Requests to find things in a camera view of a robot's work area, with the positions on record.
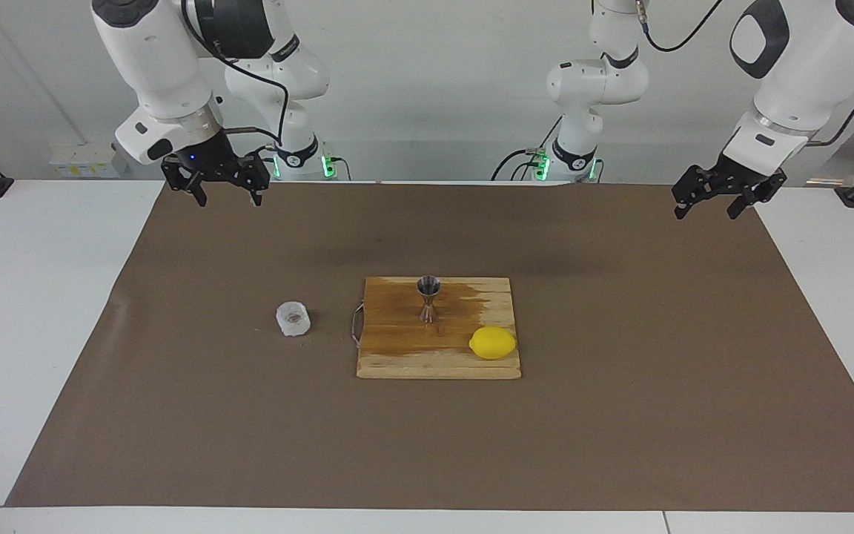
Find brown table mat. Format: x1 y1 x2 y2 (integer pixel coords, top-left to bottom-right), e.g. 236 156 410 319
6 180 854 512

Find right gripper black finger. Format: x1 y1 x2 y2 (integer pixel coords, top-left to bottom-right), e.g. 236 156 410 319
162 159 208 207
223 154 271 207

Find yellow lemon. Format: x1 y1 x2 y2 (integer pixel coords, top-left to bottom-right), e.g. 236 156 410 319
469 326 518 361

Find clear plastic cup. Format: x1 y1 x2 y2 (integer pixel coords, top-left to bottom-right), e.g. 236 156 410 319
275 300 311 337

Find wooden cutting board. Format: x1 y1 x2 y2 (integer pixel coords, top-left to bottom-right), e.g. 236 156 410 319
351 277 523 380

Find black base power cable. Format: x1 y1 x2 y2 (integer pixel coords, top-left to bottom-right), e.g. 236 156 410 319
249 145 281 182
491 147 548 182

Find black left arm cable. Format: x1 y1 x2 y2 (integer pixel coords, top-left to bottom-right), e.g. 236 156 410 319
633 0 854 148

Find white background boxes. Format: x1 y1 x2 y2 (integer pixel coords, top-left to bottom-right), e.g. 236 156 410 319
49 143 122 179

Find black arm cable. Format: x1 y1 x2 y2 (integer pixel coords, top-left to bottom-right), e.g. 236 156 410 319
179 0 285 149
633 0 854 148

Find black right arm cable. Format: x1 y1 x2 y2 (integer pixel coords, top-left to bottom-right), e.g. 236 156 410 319
179 0 285 149

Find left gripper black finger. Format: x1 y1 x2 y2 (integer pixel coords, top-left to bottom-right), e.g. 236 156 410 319
728 169 788 220
672 167 724 219

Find steel double jigger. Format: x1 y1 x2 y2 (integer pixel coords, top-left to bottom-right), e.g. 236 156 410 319
417 276 443 324

